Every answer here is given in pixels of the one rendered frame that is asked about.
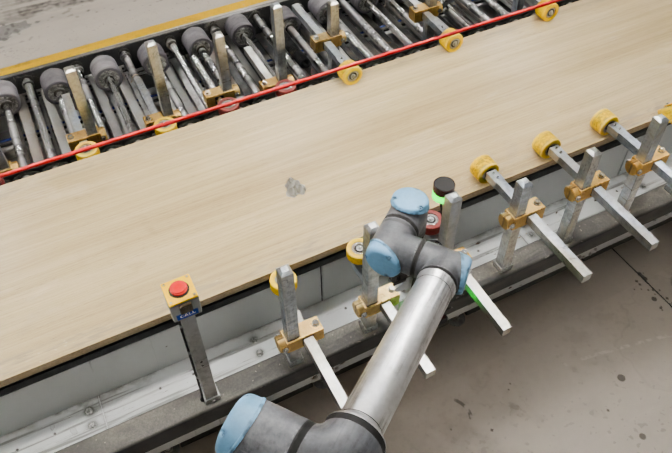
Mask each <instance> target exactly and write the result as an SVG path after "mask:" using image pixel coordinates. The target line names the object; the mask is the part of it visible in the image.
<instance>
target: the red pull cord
mask: <svg viewBox="0 0 672 453"><path fill-rule="evenodd" d="M559 1H562V0H551V1H548V2H545V3H541V4H538V5H535V6H532V7H529V8H525V9H522V10H519V11H516V12H513V13H510V14H506V15H503V16H500V17H497V18H494V19H491V20H487V21H484V22H481V23H478V24H475V25H471V26H468V27H465V28H462V29H459V30H456V31H452V32H449V33H446V34H443V35H440V36H437V37H433V38H430V39H427V40H424V41H421V42H417V43H414V44H411V45H408V46H405V47H402V48H398V49H395V50H392V51H389V52H386V53H383V54H379V55H376V56H373V57H370V58H367V59H363V60H360V61H357V62H354V63H351V64H348V65H344V66H341V67H338V68H335V69H332V70H328V71H325V72H322V73H319V74H316V75H313V76H309V77H306V78H303V79H300V80H297V81H294V82H290V83H287V84H284V85H281V86H278V87H274V88H271V89H268V90H265V91H262V92H259V93H255V94H252V95H249V96H246V97H243V98H240V99H236V100H233V101H230V102H227V103H224V104H220V105H217V106H214V107H211V108H208V109H205V110H201V111H198V112H195V113H192V114H189V115H186V116H182V117H179V118H176V119H173V120H170V121H166V122H163V123H160V124H157V125H154V126H151V127H147V128H144V129H141V130H138V131H135V132H132V133H128V134H125V135H122V136H119V137H116V138H112V139H109V140H106V141H103V142H100V143H97V144H93V145H90V146H87V147H84V148H81V149H78V150H74V151H71V152H68V153H65V154H62V155H58V156H55V157H52V158H49V159H46V160H43V161H39V162H36V163H33V164H30V165H27V166H24V167H20V168H17V169H14V170H11V171H8V172H4V173H1V174H0V178H3V177H6V176H10V175H13V174H16V173H19V172H22V171H25V170H29V169H32V168H35V167H38V166H41V165H44V164H47V163H51V162H54V161H57V160H60V159H63V158H66V157H70V156H73V155H76V154H79V153H82V152H85V151H88V150H92V149H95V148H98V147H101V146H104V145H107V144H111V143H114V142H117V141H120V140H123V139H126V138H130V137H133V136H136V135H139V134H142V133H145V132H148V131H152V130H155V129H158V128H161V127H164V126H167V125H171V124H174V123H177V122H180V121H183V120H186V119H190V118H193V117H196V116H199V115H202V114H205V113H208V112H212V111H215V110H218V109H221V108H224V107H227V106H231V105H234V104H237V103H240V102H243V101H246V100H250V99H253V98H256V97H259V96H262V95H265V94H268V93H272V92H275V91H278V90H281V89H284V88H287V87H291V86H294V85H297V84H300V83H303V82H306V81H310V80H313V79H316V78H319V77H322V76H325V75H328V74H332V73H335V72H338V71H341V70H344V69H347V68H351V67H354V66H357V65H360V64H363V63H366V62H370V61H373V60H376V59H379V58H382V57H385V56H388V55H392V54H395V53H398V52H401V51H404V50H407V49H411V48H414V47H417V46H420V45H423V44H426V43H430V42H433V41H436V40H439V39H442V38H445V37H448V36H452V35H455V34H458V33H461V32H464V31H467V30H471V29H474V28H477V27H480V26H483V25H486V24H490V23H493V22H496V21H499V20H502V19H505V18H508V17H512V16H515V15H518V14H521V13H524V12H527V11H531V10H534V9H537V8H540V7H543V6H546V5H550V4H553V3H556V2H559Z"/></svg>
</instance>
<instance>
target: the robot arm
mask: <svg viewBox="0 0 672 453"><path fill-rule="evenodd" d="M390 203H391V207H390V209H389V211H388V213H387V214H386V216H385V218H384V219H383V221H382V223H381V225H380V226H379V228H378V230H377V231H376V233H375V235H374V237H373V238H372V239H371V240H370V242H369V245H368V247H367V249H366V252H365V257H366V260H367V263H368V264H369V266H370V267H371V268H372V269H373V270H374V271H376V272H377V273H379V274H380V275H383V276H385V277H389V279H388V281H389V282H392V283H393V286H395V285H397V284H400V283H401V284H400V285H399V286H398V287H396V289H395V291H396V292H398V291H402V290H405V291H408V290H410V291H409V293H408V295H407V297H406V298H405V300H404V302H403V304H402V305H401V307H400V309H399V310H398V312H397V314H396V316H395V317H394V319H393V321H392V323H391V324H390V326H389V328H388V330H387V331H386V333H385V335H384V336H383V338H382V340H381V342H380V343H379V345H378V347H377V349H376V350H375V352H374V354H373V356H372V357H371V359H370V361H369V362H368V364H367V366H366V368H365V369H364V371H363V373H362V375H361V376H360V378H359V380H358V382H357V383H356V385H355V387H354V388H353V390H352V392H351V394H350V395H349V397H348V399H347V401H346V402H345V404H344V406H343V408H342V409H341V411H334V412H332V413H330V414H329V415H328V416H327V417H326V419H325V421H324V423H321V424H319V423H315V422H313V421H311V420H309V419H307V418H305V417H303V416H301V415H298V414H296V413H294V412H292V411H290V410H288V409H286V408H283V407H281V406H279V405H277V404H275V403H273V402H270V401H268V400H266V398H265V397H259V396H257V395H254V394H246V395H244V396H243V397H242V398H240V399H239V400H238V402H237V403H236V404H235V405H234V407H233V408H232V410H231V411H230V413H229V415H228V416H227V418H226V420H225V422H224V424H223V426H222V428H221V430H220V432H219V435H218V437H217V440H216V444H215V452H216V453H385V451H386V442H385V439H384V437H383V435H384V433H385V431H386V429H387V427H388V425H389V423H390V421H391V419H392V417H393V415H394V413H395V411H396V409H397V407H398V405H399V403H400V401H401V399H402V397H403V395H404V393H405V391H406V389H407V387H408V385H409V383H410V381H411V379H412V377H413V375H414V373H415V371H416V369H417V367H418V365H419V363H420V361H421V359H422V357H423V355H424V353H425V351H426V349H427V347H428V345H429V343H430V341H431V339H432V337H433V335H434V333H435V331H436V329H437V327H438V325H439V323H440V321H441V319H442V317H443V315H444V313H445V311H446V309H447V307H448V305H449V302H450V300H451V299H452V298H453V296H454V295H455V294H456V295H461V294H463V292H464V289H465V286H466V282H467V279H468V276H469V272H470V268H471V264H472V258H471V257H470V256H469V255H466V254H464V253H462V252H461V251H456V250H453V249H450V248H447V247H444V246H442V244H441V243H440V242H439V241H438V240H425V232H426V225H427V217H428V211H429V209H430V206H429V199H428V197H427V195H426V194H425V193H424V192H423V191H421V190H419V189H417V188H412V187H404V188H400V189H398V190H397V191H395V192H394V193H393V195H392V198H391V200H390Z"/></svg>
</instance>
